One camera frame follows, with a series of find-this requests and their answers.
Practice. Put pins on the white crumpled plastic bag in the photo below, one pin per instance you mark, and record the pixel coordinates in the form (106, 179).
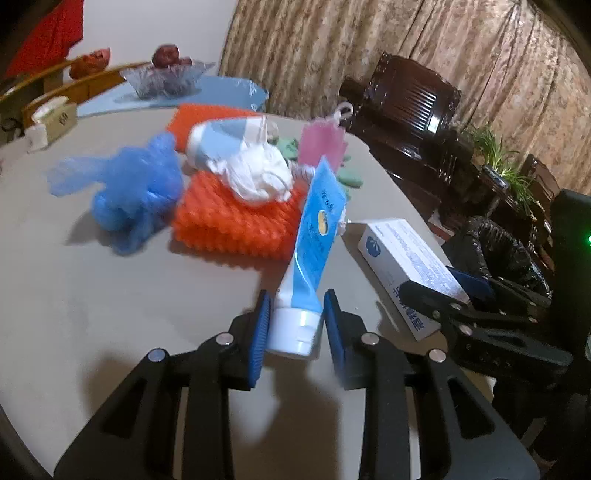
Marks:
(258, 170)

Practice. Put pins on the large dark red fruit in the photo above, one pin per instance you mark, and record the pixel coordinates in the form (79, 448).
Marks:
(165, 55)

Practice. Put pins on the dark wooden side table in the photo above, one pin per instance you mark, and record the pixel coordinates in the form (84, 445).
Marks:
(457, 154)

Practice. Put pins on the red apples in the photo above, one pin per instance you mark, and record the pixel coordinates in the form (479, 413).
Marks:
(90, 63)

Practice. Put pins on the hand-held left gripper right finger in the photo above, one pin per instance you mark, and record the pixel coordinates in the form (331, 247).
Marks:
(333, 332)

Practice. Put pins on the blue plastic bag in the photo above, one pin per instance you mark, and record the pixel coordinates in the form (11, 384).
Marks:
(138, 194)

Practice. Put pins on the dark wooden armchair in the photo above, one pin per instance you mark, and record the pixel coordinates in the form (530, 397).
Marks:
(411, 97)
(540, 184)

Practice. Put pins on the white blue cardboard box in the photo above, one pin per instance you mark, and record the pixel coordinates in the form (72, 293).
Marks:
(401, 254)

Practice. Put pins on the beige patterned curtain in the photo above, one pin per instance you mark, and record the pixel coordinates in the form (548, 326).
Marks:
(392, 32)

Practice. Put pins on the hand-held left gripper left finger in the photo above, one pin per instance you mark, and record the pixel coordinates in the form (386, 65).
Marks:
(261, 332)

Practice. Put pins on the green potted plant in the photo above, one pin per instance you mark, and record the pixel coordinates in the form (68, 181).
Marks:
(496, 154)

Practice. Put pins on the pink pouch with white hook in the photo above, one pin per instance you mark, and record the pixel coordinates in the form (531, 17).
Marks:
(321, 143)

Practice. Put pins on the gold tissue box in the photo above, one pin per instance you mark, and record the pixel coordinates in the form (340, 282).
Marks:
(57, 117)

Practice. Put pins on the small dark red fruit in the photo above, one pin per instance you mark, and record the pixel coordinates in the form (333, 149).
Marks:
(185, 61)

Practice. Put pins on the bin with black bag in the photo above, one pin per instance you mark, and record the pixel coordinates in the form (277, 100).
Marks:
(494, 249)

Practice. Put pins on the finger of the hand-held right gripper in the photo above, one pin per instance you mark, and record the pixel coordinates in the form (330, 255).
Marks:
(485, 327)
(473, 282)

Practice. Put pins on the orange foam net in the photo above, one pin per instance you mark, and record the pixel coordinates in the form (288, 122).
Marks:
(221, 221)
(184, 122)

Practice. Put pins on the blue white toothpaste tube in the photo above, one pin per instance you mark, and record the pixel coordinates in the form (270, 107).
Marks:
(309, 240)

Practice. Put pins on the light blue tablecloth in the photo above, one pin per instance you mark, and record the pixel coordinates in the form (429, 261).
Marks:
(221, 92)

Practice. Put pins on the red cloth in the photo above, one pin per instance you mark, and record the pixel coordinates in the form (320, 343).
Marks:
(46, 32)

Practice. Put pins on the glass fruit bowl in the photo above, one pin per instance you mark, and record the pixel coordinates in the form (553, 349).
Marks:
(161, 83)

